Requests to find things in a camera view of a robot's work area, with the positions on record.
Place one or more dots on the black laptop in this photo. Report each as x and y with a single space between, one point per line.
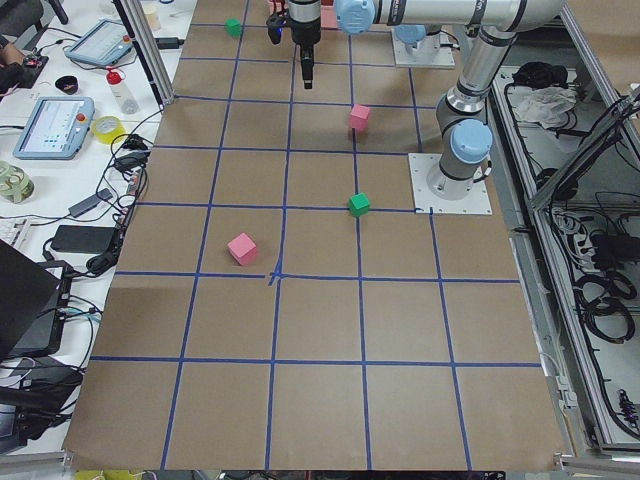
33 296

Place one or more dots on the white squeeze bottle red cap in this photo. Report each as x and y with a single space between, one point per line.
122 94

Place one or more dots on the white crumpled cloth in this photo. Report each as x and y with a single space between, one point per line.
548 107

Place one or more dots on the green cube table edge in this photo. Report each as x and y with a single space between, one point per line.
233 27

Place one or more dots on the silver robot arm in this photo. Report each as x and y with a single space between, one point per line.
498 23
466 138

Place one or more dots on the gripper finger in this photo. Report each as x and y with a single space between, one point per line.
307 70

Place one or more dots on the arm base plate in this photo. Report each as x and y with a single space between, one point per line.
435 193
433 52

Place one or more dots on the pink cube centre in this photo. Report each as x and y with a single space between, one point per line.
359 117

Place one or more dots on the teach pendant tablet near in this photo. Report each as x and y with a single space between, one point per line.
56 129

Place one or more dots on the teach pendant tablet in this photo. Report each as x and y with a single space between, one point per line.
104 45
56 129

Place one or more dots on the green cube near arm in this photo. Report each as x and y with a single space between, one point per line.
359 204

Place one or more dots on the aluminium frame post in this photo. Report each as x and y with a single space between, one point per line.
132 16

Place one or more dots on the teach pendant tablet far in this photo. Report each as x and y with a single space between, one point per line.
104 45

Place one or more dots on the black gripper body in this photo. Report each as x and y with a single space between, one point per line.
303 34

